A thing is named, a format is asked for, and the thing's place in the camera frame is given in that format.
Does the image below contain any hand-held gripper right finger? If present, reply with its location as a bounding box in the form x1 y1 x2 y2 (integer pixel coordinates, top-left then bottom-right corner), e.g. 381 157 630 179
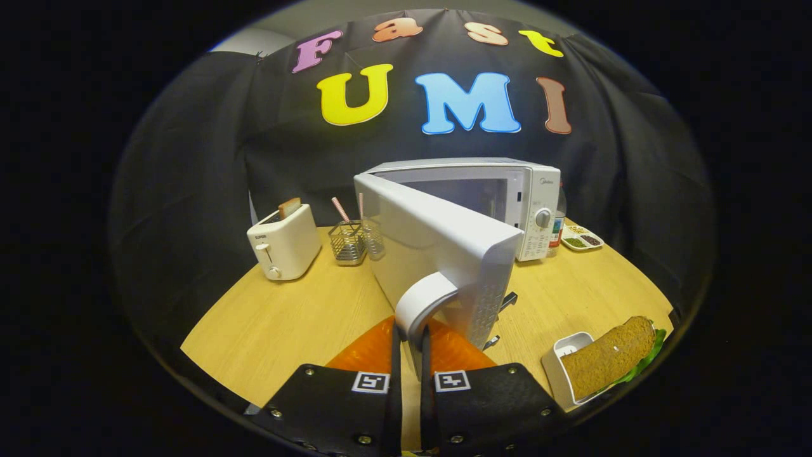
419 321 568 457

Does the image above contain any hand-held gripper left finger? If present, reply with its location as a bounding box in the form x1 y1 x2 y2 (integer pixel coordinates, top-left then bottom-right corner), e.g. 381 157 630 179
244 315 403 457

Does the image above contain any white microwave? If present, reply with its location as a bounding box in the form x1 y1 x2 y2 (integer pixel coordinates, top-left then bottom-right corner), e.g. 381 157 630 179
353 157 562 381

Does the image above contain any brown bread lettuce sandwich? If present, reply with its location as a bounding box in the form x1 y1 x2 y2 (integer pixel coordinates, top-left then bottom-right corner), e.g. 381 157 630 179
561 316 667 401

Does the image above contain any small white rectangular dish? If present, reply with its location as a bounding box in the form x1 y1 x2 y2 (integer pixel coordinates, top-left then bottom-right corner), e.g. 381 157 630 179
541 331 625 407

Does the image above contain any white toaster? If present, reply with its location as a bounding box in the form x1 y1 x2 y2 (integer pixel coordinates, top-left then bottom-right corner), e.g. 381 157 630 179
247 203 322 281

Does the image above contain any glass bottle with red cap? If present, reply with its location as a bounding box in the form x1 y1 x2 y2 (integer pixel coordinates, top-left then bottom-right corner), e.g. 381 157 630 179
549 184 567 256

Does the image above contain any white divided dish of beans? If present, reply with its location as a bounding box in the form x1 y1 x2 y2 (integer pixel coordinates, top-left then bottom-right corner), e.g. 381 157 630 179
561 223 605 252

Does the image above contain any wire utensil holder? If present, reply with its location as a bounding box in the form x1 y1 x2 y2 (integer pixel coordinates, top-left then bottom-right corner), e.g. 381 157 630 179
328 220 369 266

